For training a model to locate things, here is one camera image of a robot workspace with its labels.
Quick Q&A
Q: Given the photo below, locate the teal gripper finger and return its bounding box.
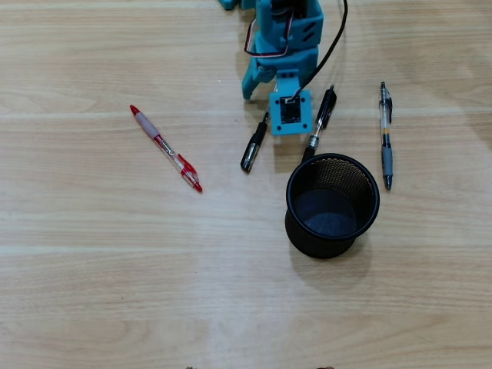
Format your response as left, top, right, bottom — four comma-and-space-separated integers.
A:
241, 64, 276, 101

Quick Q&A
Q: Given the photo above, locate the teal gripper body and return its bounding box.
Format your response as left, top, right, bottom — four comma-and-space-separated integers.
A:
248, 46, 318, 91

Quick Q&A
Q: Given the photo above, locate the black pen metal ring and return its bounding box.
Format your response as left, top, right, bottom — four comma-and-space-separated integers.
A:
301, 85, 338, 165

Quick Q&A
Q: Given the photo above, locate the short black pen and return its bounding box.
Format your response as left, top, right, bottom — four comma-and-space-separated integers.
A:
240, 111, 270, 173

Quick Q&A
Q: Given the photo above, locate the red clear pen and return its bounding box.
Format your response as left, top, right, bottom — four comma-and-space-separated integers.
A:
129, 104, 204, 194

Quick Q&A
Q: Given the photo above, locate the clear pen gray grip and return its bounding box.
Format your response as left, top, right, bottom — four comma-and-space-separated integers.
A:
378, 81, 394, 191

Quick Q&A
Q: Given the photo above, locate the black mesh pen holder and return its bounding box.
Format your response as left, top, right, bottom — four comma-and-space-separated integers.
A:
284, 152, 381, 260

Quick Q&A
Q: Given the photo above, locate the white red servo wire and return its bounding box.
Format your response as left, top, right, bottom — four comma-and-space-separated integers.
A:
244, 9, 295, 59

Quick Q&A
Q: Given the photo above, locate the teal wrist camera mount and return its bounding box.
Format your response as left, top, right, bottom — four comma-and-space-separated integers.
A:
268, 68, 311, 137

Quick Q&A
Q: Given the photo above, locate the black camera cable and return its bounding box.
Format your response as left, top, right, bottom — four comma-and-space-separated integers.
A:
292, 0, 349, 101

